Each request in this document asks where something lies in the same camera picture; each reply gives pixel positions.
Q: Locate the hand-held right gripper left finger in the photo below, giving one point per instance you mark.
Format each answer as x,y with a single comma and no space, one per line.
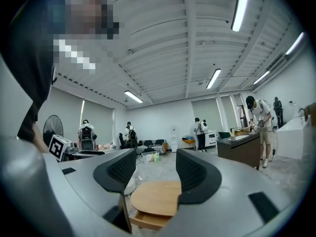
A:
116,171

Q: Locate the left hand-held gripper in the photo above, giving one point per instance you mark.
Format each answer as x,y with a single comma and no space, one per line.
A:
59,148

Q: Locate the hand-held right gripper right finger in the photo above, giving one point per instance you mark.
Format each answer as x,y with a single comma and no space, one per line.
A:
195,176

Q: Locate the person's left forearm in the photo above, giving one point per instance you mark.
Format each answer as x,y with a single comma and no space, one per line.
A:
40,142

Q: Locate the wooden coffee table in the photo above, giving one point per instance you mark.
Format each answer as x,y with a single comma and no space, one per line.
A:
155,196

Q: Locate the black oval device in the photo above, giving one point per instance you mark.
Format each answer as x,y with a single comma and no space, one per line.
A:
87,142

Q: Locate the pink cloth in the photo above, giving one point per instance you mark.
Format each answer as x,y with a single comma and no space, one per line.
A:
106,146

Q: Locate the white power strip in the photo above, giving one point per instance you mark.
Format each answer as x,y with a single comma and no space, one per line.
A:
140,178

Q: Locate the black office chair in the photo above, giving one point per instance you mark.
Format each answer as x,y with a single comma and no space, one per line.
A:
121,141

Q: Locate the blue cloth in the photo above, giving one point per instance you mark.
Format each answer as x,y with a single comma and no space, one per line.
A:
188,138

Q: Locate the clear plastic bin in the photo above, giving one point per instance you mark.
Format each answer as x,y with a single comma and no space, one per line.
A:
153,157

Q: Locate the white cabinet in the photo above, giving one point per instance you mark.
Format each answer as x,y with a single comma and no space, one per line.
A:
211,138

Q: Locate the black white striped sofa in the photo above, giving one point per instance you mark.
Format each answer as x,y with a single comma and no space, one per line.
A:
151,147

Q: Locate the white water dispenser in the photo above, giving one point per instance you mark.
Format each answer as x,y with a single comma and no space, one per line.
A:
174,137

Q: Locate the black floor fan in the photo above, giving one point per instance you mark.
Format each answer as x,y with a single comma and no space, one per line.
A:
53,130

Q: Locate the dark wooden cabinet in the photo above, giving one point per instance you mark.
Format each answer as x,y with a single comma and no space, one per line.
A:
237,152

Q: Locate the dark green tub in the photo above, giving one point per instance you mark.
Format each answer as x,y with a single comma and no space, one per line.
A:
224,135

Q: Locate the white cup with sticks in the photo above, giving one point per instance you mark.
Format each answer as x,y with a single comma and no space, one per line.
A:
233,136

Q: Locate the long ceiling light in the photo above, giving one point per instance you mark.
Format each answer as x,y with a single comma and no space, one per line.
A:
261,77
240,9
133,96
295,43
74,55
213,78

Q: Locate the white bathtub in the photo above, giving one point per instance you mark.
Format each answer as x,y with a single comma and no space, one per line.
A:
292,139

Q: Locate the person's black clothed body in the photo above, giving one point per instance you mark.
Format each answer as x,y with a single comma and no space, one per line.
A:
29,58

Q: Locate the dark bathtub faucet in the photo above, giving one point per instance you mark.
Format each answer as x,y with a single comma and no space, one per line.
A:
303,112

